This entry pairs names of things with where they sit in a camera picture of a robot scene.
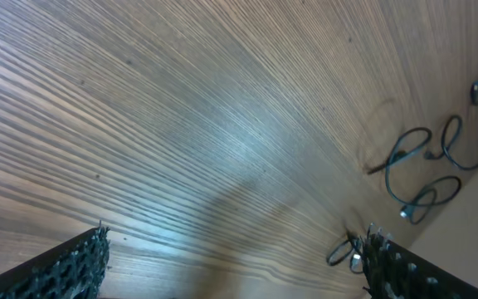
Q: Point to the black cable gold plug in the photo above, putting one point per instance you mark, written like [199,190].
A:
[435,193]

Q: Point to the black cable micro USB plug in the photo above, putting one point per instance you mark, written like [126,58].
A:
[349,250]

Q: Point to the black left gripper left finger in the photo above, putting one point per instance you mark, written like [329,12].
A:
[73,269]

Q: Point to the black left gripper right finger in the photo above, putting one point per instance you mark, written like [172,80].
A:
[394,272]

